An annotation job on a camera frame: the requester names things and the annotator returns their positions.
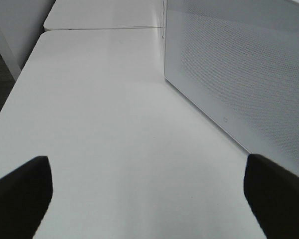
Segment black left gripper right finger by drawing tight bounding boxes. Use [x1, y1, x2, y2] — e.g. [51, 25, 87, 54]
[243, 154, 299, 239]

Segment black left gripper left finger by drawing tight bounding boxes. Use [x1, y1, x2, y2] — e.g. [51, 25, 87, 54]
[0, 156, 53, 239]

